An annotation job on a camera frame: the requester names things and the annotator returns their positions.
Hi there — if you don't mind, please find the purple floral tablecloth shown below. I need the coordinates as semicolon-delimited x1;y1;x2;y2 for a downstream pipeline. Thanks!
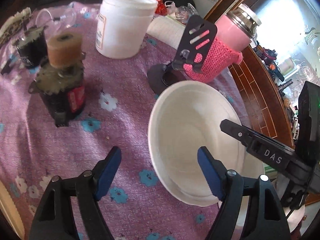
0;0;251;240

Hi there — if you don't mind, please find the clear glass cup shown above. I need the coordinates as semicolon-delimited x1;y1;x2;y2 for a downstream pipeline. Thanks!
35;7;76;28

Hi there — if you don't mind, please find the black phone stand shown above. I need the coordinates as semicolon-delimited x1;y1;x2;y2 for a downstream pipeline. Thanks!
147;15;217;95

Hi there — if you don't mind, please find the white plastic jar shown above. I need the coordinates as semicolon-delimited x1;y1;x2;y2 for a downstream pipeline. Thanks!
95;0;158;59

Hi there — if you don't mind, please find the leopard print cloth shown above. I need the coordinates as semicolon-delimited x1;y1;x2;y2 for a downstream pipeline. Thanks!
0;7;32;47

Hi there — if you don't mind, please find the white paper roll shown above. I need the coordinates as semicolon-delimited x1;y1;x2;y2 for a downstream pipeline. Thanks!
146;16;185;49

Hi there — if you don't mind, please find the pink knit-sleeved flask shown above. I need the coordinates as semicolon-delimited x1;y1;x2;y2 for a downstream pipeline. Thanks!
183;3;261;83

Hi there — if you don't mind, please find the white foam bowl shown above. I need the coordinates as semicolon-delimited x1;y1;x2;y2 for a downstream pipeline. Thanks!
148;81;265;207

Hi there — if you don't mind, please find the black motor with gear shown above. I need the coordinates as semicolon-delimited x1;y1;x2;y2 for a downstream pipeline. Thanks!
12;26;48;69

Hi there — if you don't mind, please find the black motor with brown roll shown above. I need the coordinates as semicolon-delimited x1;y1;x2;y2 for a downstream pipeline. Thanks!
29;31;86;127

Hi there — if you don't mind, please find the clear plastic bag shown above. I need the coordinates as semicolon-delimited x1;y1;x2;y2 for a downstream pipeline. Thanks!
164;1;199;25

